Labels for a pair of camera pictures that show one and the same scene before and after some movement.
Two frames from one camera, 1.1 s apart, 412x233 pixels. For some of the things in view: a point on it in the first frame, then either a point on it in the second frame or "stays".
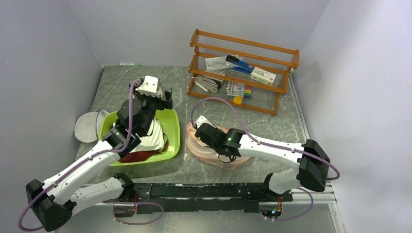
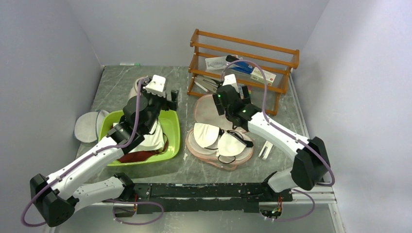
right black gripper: [211, 146] to [220, 109]
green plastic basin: [169, 120] stays
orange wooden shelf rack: [248, 75] stays
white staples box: [262, 76] stays
